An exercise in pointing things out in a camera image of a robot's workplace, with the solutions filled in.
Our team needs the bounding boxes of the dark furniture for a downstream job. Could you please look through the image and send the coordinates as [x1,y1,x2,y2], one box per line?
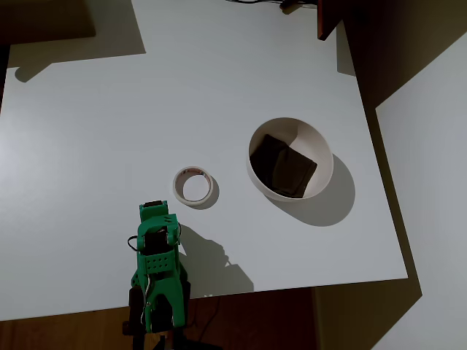
[0,0,97,47]

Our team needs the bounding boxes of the black cables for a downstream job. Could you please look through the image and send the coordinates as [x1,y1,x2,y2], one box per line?
[225,0,318,11]

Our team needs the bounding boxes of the white round bowl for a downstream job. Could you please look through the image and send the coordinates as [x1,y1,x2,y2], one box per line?
[245,117,335,202]

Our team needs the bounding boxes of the brown wooden board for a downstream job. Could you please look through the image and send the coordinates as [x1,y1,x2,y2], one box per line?
[317,0,346,41]

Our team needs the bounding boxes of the thin black cable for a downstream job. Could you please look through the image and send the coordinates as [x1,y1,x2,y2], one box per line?
[189,295,223,350]

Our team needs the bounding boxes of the white masking tape roll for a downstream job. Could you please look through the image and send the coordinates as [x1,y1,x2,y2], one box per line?
[172,166,215,208]

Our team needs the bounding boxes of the dark folded cloth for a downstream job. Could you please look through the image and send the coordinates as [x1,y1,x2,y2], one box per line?
[249,133,318,198]

